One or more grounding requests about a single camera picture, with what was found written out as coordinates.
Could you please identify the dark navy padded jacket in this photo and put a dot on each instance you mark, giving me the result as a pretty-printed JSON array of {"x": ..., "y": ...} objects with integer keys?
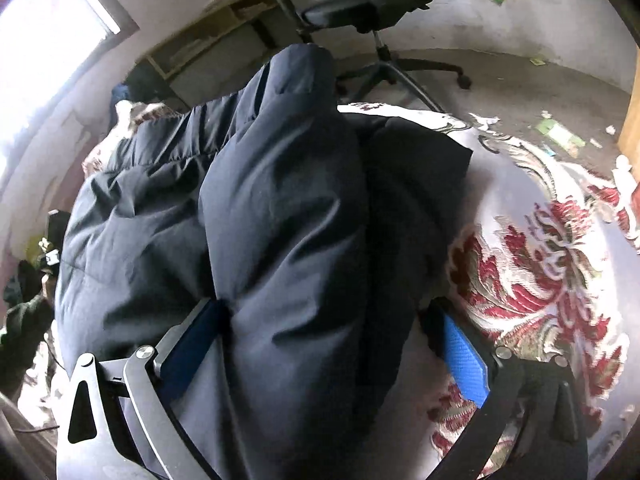
[{"x": 280, "y": 200}]

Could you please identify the black office chair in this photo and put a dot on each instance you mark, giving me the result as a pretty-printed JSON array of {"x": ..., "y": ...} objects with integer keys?
[{"x": 350, "y": 15}]

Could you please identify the floral red white bedspread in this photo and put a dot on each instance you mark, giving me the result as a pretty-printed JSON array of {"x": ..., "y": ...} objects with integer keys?
[{"x": 530, "y": 280}]

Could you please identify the pile of dark clothes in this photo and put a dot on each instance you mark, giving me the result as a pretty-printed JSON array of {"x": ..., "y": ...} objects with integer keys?
[{"x": 25, "y": 320}]

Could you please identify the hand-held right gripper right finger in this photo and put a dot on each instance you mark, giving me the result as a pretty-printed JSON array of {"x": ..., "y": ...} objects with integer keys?
[{"x": 465, "y": 355}]

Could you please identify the window with brown frame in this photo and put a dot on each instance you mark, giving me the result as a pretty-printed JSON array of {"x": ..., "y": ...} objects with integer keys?
[{"x": 45, "y": 35}]

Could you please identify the light wooden cabinet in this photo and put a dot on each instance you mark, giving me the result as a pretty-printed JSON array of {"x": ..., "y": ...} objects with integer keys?
[{"x": 631, "y": 120}]

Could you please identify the green paper packet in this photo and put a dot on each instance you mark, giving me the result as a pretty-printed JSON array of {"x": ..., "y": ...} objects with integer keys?
[{"x": 562, "y": 136}]

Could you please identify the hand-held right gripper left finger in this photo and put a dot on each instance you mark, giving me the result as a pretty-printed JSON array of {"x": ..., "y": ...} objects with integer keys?
[{"x": 192, "y": 347}]

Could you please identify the wooden desk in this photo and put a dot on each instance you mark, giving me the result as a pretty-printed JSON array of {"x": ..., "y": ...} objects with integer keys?
[{"x": 210, "y": 30}]

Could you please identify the yellow cloth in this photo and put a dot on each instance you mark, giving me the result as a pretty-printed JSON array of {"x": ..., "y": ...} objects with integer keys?
[{"x": 36, "y": 249}]

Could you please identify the blue cloth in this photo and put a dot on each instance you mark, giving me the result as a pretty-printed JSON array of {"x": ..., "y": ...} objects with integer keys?
[{"x": 121, "y": 94}]

